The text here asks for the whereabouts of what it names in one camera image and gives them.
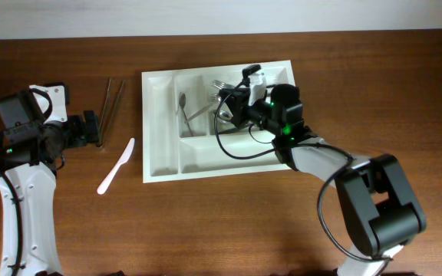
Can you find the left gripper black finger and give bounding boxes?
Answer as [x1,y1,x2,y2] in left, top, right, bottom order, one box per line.
[84,110,99,130]
[87,130,102,147]

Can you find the metal kitchen tongs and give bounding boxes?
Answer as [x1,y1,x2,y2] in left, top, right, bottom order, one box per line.
[96,77,126,148]

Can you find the silver fork dark handle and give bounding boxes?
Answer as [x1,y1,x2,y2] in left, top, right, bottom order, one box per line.
[211,80,235,90]

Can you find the white plastic knife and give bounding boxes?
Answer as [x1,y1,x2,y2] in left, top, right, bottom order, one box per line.
[97,138,135,195]

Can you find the small silver teaspoon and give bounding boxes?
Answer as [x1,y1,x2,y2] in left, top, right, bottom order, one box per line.
[184,102,214,123]
[179,93,193,136]

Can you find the large silver spoon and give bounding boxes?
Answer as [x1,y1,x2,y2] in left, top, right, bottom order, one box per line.
[218,124,252,135]
[211,110,232,124]

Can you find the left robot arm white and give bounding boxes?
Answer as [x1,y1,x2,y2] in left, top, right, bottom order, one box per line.
[0,83,101,276]

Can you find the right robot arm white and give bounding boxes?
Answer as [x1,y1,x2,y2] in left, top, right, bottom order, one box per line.
[219,84,427,275]

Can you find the white cutlery tray organizer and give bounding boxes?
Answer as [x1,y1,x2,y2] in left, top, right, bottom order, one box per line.
[142,64,288,182]

